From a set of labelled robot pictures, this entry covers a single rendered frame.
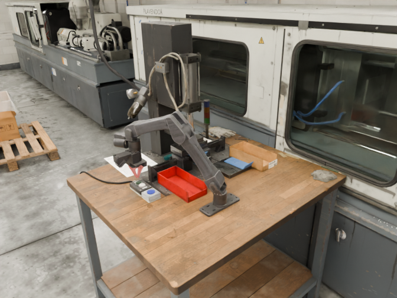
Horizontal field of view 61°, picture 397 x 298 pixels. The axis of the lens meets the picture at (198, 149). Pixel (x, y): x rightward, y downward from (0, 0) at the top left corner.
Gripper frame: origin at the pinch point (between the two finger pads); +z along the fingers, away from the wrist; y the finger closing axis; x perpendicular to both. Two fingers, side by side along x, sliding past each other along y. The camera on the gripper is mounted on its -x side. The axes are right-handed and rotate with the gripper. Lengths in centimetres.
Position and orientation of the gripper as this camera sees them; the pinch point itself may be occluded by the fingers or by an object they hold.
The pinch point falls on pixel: (137, 175)
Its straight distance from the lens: 169.5
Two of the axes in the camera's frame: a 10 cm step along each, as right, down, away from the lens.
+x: 7.6, -2.8, 5.9
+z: 0.0, 9.0, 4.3
